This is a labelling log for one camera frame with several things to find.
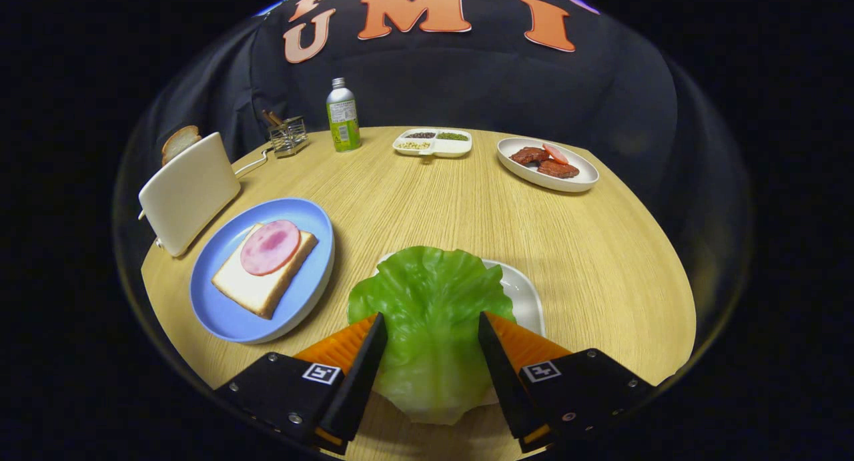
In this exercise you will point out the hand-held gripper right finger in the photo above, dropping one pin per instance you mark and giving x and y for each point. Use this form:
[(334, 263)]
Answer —
[(500, 374)]

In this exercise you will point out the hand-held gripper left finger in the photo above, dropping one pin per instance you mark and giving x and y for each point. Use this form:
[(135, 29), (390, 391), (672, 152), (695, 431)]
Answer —
[(360, 381)]

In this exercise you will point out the green lettuce leaf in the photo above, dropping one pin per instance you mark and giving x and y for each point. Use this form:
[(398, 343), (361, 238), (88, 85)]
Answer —
[(434, 314)]

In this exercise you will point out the toasted bread slice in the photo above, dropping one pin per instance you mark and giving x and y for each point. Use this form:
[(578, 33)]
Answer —
[(179, 141)]

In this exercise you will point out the white square plate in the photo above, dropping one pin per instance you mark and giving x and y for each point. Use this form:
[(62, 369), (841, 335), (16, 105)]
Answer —
[(524, 294)]

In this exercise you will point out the white bread slice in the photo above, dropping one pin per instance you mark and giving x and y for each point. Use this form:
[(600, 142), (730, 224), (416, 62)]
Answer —
[(250, 291)]

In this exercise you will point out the blue plate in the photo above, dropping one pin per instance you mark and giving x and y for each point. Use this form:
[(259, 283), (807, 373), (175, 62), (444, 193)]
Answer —
[(227, 314)]

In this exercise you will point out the pink ham slice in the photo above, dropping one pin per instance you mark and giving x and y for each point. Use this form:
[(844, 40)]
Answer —
[(270, 247)]

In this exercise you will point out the white oval plate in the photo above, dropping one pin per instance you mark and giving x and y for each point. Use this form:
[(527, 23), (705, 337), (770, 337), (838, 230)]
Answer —
[(574, 181)]

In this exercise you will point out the brown meat piece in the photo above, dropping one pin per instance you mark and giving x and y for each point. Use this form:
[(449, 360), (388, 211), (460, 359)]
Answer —
[(527, 156), (559, 170)]

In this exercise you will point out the red sausage slice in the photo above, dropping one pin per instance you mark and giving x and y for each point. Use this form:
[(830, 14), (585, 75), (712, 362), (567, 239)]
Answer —
[(556, 154)]

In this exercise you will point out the white divided dish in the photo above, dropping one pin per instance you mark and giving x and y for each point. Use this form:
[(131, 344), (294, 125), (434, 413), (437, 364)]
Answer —
[(454, 149)]

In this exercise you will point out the pile of yellow soybeans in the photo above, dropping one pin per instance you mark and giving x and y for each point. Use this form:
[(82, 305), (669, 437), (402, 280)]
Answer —
[(413, 145)]

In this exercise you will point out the pile of green beans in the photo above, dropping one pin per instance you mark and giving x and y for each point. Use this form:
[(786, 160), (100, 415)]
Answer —
[(452, 136)]

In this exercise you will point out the pile of dark red beans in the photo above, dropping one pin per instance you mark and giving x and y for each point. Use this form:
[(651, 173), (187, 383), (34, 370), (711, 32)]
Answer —
[(420, 135)]

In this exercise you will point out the white toaster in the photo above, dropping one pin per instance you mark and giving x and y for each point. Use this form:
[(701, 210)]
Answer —
[(190, 194)]

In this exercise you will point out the green label metal bottle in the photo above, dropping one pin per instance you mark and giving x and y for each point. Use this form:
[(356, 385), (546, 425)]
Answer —
[(342, 124)]

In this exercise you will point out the black backdrop cloth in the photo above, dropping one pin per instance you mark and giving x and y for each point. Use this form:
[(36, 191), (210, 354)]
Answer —
[(467, 81)]

